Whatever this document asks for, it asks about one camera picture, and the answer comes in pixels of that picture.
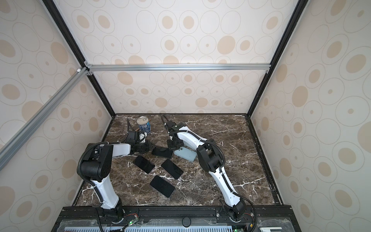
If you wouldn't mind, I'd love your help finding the black phone case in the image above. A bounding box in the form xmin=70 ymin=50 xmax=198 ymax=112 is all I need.
xmin=151 ymin=147 xmax=174 ymax=159

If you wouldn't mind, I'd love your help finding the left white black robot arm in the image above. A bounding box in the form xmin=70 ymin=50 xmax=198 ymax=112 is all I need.
xmin=76 ymin=116 xmax=152 ymax=210

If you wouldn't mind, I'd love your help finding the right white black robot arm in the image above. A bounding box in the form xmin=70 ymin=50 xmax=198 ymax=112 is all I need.
xmin=160 ymin=115 xmax=257 ymax=228

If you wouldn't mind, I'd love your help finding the black phone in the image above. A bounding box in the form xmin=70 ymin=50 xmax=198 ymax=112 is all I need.
xmin=150 ymin=176 xmax=175 ymax=198
xmin=133 ymin=155 xmax=155 ymax=174
xmin=161 ymin=159 xmax=184 ymax=179

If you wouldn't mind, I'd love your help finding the light blue phone middle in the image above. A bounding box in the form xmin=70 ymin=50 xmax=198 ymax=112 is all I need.
xmin=174 ymin=147 xmax=197 ymax=162

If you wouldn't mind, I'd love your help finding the black phone centre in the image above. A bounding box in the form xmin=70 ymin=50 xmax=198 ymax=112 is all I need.
xmin=161 ymin=159 xmax=184 ymax=179

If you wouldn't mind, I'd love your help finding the black phone front left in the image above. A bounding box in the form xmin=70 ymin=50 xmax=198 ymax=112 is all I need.
xmin=150 ymin=176 xmax=175 ymax=198

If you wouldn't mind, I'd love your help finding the blue white tin can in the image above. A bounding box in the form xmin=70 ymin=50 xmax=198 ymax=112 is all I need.
xmin=136 ymin=116 xmax=151 ymax=133

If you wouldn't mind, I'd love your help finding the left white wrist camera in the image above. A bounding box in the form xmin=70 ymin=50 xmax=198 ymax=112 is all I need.
xmin=139 ymin=131 xmax=147 ymax=143

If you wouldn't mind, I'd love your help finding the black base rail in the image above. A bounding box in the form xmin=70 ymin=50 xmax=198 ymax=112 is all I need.
xmin=52 ymin=206 xmax=301 ymax=232

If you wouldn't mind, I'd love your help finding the horizontal aluminium rail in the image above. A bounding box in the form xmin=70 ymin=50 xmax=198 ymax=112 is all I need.
xmin=88 ymin=63 xmax=271 ymax=72

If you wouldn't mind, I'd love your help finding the left diagonal aluminium rail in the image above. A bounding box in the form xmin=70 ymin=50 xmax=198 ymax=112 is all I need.
xmin=1 ymin=67 xmax=88 ymax=169

